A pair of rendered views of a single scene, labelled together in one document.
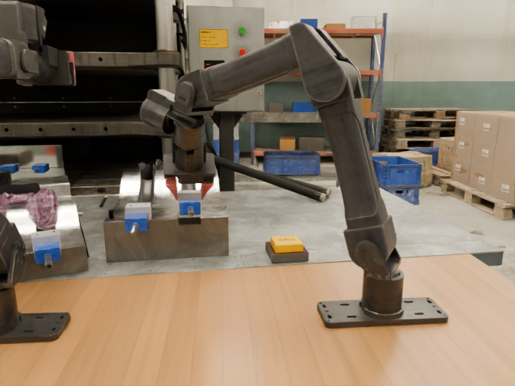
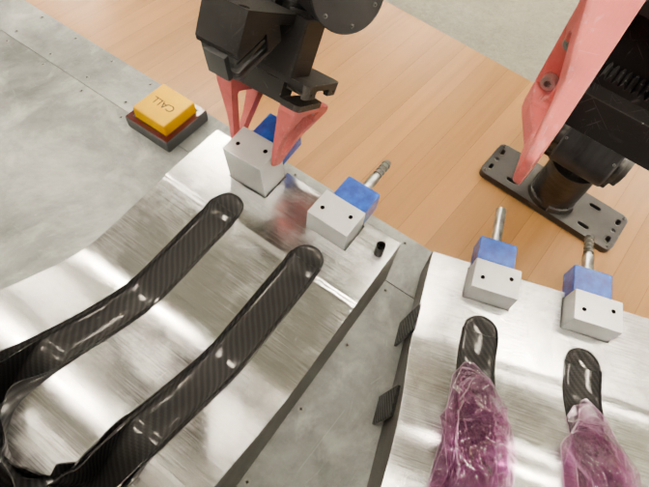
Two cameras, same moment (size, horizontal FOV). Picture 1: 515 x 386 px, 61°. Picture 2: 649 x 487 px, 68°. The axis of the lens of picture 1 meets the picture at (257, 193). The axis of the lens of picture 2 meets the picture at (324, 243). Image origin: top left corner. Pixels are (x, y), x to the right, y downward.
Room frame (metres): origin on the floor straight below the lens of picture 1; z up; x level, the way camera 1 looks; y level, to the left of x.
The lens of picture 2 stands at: (1.12, 0.42, 1.33)
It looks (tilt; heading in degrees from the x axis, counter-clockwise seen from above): 60 degrees down; 218
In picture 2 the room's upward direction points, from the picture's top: 8 degrees clockwise
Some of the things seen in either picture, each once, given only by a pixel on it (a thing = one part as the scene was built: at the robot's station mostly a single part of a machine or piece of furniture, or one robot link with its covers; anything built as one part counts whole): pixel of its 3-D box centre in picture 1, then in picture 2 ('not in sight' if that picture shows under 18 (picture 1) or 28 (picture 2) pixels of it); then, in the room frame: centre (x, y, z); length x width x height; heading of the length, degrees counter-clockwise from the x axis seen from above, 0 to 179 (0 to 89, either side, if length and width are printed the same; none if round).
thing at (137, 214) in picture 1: (136, 223); (357, 197); (0.85, 0.25, 0.89); 0.13 x 0.05 x 0.05; 9
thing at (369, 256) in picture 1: (378, 253); not in sight; (0.65, -0.19, 0.90); 0.09 x 0.06 x 0.06; 152
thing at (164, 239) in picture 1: (171, 201); (147, 362); (1.13, 0.23, 0.87); 0.50 x 0.26 x 0.14; 9
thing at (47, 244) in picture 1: (47, 253); (493, 253); (0.77, 0.40, 0.86); 0.13 x 0.05 x 0.05; 26
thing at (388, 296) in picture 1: (382, 292); not in sight; (0.65, -0.20, 0.84); 0.20 x 0.07 x 0.08; 95
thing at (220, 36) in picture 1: (226, 189); not in sight; (1.85, 0.13, 0.74); 0.31 x 0.22 x 1.47; 99
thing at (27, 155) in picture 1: (46, 158); not in sight; (1.83, 0.90, 0.87); 0.50 x 0.27 x 0.17; 9
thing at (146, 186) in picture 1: (165, 184); (154, 339); (1.11, 0.24, 0.92); 0.35 x 0.16 x 0.09; 9
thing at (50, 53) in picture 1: (34, 36); not in sight; (0.87, 0.42, 1.26); 0.07 x 0.06 x 0.11; 95
